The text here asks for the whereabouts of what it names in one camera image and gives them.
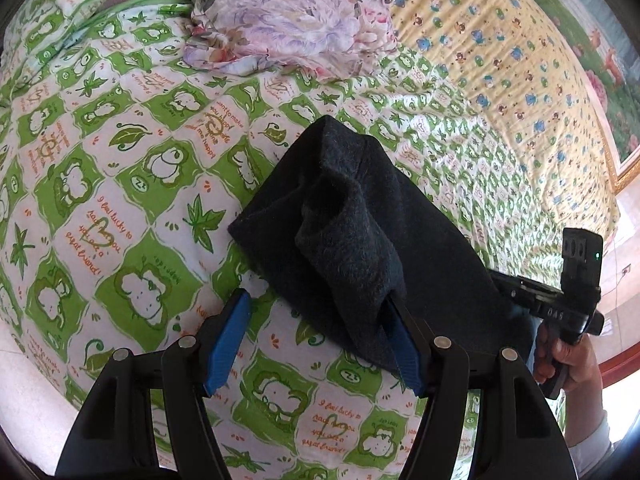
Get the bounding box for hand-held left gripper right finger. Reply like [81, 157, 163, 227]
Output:
[386, 297, 573, 480]

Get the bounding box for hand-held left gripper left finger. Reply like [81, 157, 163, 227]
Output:
[55, 288, 252, 480]

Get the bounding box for dark navy pants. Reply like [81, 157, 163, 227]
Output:
[227, 115, 536, 373]

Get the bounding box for person's right forearm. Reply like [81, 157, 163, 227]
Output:
[560, 380, 621, 468]

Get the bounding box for person's right hand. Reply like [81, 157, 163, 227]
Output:
[532, 327, 605, 397]

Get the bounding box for green patterned quilt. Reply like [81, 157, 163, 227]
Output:
[0, 0, 621, 480]

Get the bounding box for yellow printed bed sheet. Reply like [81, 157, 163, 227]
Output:
[385, 0, 621, 241]

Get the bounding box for floral pink blanket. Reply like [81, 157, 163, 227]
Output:
[140, 0, 401, 83]

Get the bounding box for floral wall picture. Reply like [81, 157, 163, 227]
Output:
[520, 0, 640, 193]

